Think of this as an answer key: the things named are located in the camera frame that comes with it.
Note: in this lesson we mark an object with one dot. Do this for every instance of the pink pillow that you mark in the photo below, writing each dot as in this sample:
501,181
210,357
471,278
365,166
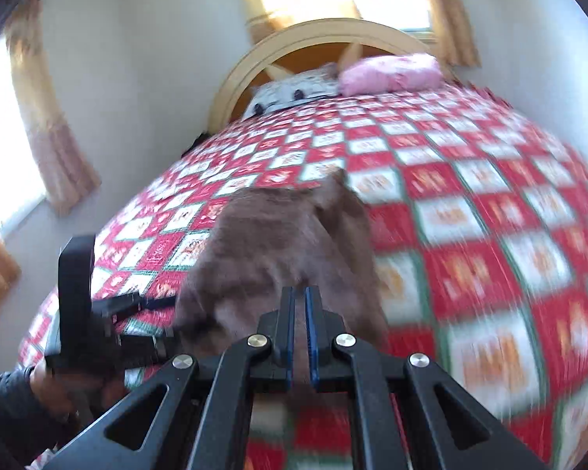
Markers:
387,76

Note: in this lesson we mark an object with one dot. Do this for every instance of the grey patterned pillow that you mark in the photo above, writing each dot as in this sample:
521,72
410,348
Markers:
294,88

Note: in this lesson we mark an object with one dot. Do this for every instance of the brown knitted sweater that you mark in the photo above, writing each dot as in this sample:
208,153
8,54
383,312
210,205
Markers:
274,240

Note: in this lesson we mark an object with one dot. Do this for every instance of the small dark object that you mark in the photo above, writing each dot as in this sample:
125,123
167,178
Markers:
200,141

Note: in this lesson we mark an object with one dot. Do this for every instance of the red checkered printed blanket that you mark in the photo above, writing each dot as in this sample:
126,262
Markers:
470,264

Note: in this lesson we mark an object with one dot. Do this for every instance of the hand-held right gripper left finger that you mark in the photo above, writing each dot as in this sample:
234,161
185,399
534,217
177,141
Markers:
290,333

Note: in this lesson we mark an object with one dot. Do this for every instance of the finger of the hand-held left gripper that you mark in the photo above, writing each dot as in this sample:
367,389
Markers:
127,303
142,345

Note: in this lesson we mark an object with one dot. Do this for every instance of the person's left hand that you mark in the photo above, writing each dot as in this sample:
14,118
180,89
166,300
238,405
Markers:
68,391

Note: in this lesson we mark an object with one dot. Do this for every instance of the person's left forearm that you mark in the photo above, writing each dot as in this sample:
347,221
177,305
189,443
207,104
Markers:
10,421

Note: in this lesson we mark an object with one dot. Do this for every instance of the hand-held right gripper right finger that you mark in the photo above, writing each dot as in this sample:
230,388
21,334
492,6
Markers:
311,338

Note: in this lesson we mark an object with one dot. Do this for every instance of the cream arched wooden headboard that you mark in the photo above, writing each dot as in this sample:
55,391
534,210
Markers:
225,98

